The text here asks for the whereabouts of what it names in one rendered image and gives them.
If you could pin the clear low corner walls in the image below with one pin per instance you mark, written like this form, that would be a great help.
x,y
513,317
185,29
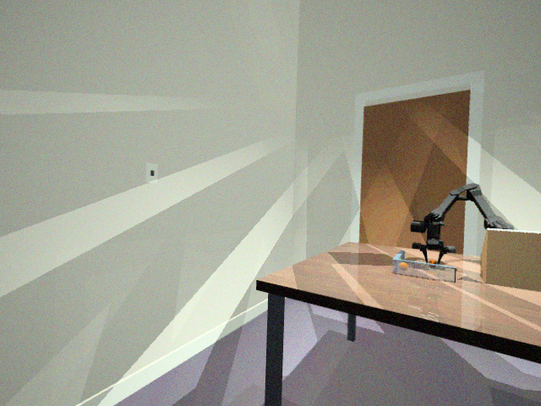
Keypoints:
x,y
425,271

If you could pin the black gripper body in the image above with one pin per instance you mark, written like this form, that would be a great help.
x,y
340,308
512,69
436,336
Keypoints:
x,y
449,248

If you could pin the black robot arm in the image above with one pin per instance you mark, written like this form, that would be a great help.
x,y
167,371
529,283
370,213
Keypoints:
x,y
435,218

